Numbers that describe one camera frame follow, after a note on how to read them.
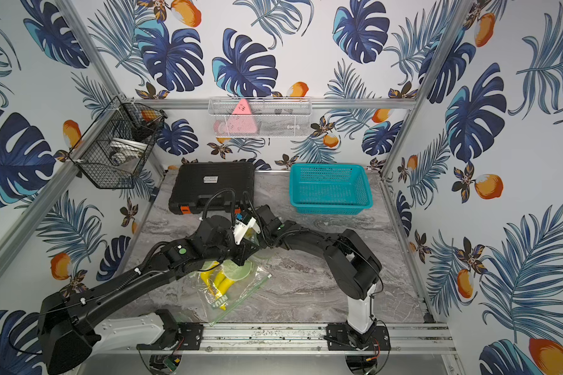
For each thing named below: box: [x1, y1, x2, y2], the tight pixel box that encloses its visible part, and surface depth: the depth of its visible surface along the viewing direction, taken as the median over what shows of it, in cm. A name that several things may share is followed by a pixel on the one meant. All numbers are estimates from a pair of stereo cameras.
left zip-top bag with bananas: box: [192, 260, 273, 327], surface depth 83 cm
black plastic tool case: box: [168, 161, 255, 215], surface depth 112 cm
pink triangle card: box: [226, 98, 258, 134], surface depth 92 cm
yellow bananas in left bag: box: [200, 260, 235, 311], surface depth 83 cm
